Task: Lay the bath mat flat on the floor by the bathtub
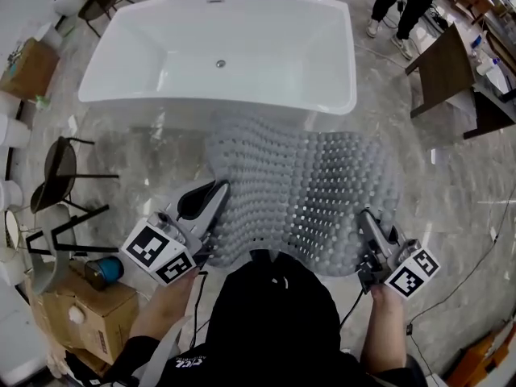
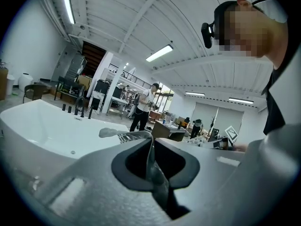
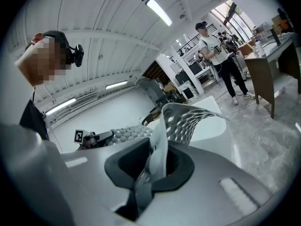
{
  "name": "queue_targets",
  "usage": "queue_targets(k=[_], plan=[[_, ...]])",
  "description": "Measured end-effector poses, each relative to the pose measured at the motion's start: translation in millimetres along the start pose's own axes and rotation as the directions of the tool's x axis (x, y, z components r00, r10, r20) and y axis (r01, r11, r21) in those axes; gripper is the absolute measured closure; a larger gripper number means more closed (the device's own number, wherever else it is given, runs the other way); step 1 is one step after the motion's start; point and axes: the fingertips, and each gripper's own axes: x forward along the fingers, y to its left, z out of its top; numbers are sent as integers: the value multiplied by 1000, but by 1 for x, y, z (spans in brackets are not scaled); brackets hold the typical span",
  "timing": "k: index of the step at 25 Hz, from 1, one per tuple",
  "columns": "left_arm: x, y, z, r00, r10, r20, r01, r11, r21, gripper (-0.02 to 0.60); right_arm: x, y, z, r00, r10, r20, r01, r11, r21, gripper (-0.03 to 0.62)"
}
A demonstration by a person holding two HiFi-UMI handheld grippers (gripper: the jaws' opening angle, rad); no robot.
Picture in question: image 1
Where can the small cardboard box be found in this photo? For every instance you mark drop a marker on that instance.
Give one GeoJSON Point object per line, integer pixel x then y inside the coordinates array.
{"type": "Point", "coordinates": [28, 71]}

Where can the person's left forearm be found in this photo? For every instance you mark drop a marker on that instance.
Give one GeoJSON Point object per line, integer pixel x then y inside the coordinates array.
{"type": "Point", "coordinates": [165, 309]}

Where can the small white bin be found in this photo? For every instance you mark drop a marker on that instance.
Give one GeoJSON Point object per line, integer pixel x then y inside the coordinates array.
{"type": "Point", "coordinates": [48, 36]}

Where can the person's black clothing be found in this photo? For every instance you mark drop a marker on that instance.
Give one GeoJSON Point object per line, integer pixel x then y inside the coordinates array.
{"type": "Point", "coordinates": [274, 329]}

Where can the green cleaning brush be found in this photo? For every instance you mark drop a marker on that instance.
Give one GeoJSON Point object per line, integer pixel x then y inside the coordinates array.
{"type": "Point", "coordinates": [42, 102]}

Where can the white bathtub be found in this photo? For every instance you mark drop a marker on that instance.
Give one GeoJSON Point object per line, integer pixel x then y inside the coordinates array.
{"type": "Point", "coordinates": [225, 34]}

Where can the white rounded bin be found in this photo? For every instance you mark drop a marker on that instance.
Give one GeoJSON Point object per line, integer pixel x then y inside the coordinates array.
{"type": "Point", "coordinates": [10, 266]}

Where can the round white side table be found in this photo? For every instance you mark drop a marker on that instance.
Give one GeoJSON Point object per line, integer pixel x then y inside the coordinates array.
{"type": "Point", "coordinates": [14, 228]}

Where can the orange brown board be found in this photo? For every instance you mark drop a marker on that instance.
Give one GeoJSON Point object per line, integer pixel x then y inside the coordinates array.
{"type": "Point", "coordinates": [488, 357]}

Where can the person's right forearm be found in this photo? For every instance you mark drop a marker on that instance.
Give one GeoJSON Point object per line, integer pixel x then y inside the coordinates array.
{"type": "Point", "coordinates": [383, 333]}

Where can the brown wicker chair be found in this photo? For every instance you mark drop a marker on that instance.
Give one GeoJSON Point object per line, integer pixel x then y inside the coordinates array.
{"type": "Point", "coordinates": [98, 6]}

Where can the dark brown chair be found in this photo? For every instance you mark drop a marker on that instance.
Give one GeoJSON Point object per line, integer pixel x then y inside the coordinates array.
{"type": "Point", "coordinates": [60, 167]}

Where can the white toilet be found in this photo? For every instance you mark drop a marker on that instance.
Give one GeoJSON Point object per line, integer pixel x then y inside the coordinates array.
{"type": "Point", "coordinates": [10, 196]}

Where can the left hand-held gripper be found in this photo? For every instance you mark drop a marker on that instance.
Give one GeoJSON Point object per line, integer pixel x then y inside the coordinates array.
{"type": "Point", "coordinates": [157, 254]}

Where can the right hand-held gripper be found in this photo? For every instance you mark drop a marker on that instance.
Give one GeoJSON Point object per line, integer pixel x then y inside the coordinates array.
{"type": "Point", "coordinates": [411, 276]}

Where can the large cardboard box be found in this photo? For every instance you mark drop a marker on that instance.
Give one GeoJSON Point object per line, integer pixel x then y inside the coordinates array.
{"type": "Point", "coordinates": [101, 321]}

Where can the grey bubbled bath mat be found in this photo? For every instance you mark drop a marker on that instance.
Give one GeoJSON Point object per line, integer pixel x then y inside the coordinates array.
{"type": "Point", "coordinates": [302, 184]}

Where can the white pedal bin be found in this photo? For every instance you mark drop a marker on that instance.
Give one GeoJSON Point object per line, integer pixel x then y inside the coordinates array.
{"type": "Point", "coordinates": [14, 131]}

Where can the brown wooden table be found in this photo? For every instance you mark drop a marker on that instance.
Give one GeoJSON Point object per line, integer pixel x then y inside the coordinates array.
{"type": "Point", "coordinates": [443, 71]}

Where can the white bath puff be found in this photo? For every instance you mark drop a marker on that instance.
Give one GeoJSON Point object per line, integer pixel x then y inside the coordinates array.
{"type": "Point", "coordinates": [77, 314]}

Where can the grey chair black legs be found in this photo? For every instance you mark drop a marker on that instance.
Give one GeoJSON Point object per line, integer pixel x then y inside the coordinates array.
{"type": "Point", "coordinates": [52, 256]}

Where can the blue waste bin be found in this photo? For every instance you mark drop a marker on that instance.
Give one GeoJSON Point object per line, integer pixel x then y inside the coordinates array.
{"type": "Point", "coordinates": [106, 270]}

